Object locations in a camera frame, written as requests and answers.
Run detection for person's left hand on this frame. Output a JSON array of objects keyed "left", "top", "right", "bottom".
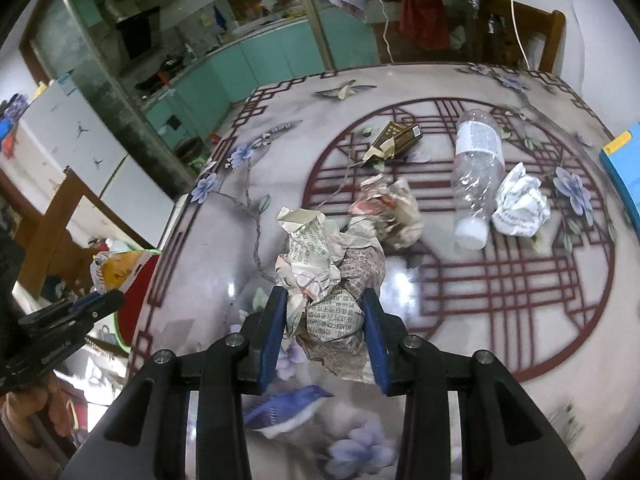
[{"left": 0, "top": 375, "right": 76, "bottom": 441}]

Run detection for white refrigerator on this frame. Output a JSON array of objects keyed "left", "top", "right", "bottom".
[{"left": 10, "top": 72, "right": 176, "bottom": 248}]

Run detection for blue box with yellow edge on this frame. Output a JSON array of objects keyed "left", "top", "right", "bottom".
[{"left": 598, "top": 121, "right": 640, "bottom": 221}]

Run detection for dark trash bin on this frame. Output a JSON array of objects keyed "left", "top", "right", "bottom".
[{"left": 176, "top": 136, "right": 211, "bottom": 166}]

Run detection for black range hood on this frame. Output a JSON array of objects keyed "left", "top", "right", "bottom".
[{"left": 114, "top": 5, "right": 162, "bottom": 61}]

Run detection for white crumpled paper ball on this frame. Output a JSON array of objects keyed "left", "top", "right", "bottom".
[{"left": 491, "top": 161, "right": 552, "bottom": 238}]

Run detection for red bucket with green rim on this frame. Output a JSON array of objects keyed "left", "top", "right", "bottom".
[{"left": 112, "top": 255, "right": 163, "bottom": 356}]

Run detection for plain wooden chair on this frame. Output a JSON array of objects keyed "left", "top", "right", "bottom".
[{"left": 467, "top": 0, "right": 567, "bottom": 73}]

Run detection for carved wooden chair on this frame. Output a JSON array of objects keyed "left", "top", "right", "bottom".
[{"left": 12, "top": 167, "right": 108, "bottom": 296}]

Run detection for newspaper wad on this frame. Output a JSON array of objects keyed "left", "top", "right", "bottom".
[{"left": 276, "top": 206, "right": 386, "bottom": 383}]

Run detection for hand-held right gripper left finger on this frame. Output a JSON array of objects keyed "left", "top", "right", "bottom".
[{"left": 60, "top": 287, "right": 291, "bottom": 480}]

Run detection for clear plastic bottle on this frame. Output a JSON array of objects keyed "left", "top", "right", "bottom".
[{"left": 451, "top": 108, "right": 506, "bottom": 252}]

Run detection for red garment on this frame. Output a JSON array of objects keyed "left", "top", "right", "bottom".
[{"left": 398, "top": 0, "right": 451, "bottom": 51}]

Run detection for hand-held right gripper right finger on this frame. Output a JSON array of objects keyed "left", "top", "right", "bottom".
[{"left": 362, "top": 287, "right": 586, "bottom": 480}]

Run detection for crushed brown cigarette box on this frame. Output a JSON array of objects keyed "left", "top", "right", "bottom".
[{"left": 350, "top": 120, "right": 422, "bottom": 168}]

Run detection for white charger cable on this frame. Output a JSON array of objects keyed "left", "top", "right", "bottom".
[{"left": 497, "top": 0, "right": 532, "bottom": 70}]

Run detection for teal kitchen cabinets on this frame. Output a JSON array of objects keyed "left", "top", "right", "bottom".
[{"left": 140, "top": 15, "right": 381, "bottom": 151}]

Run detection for household clutter pile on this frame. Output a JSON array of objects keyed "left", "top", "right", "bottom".
[{"left": 0, "top": 92, "right": 31, "bottom": 158}]

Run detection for reddish crumpled paper wad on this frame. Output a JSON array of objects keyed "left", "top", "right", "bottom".
[{"left": 348, "top": 174, "right": 425, "bottom": 250}]

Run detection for floral printed tablecloth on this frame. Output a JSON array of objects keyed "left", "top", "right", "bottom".
[{"left": 127, "top": 62, "right": 640, "bottom": 480}]

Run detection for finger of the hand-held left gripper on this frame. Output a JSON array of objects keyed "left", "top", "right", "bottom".
[
  {"left": 67, "top": 294, "right": 103, "bottom": 313},
  {"left": 75, "top": 289, "right": 127, "bottom": 335}
]

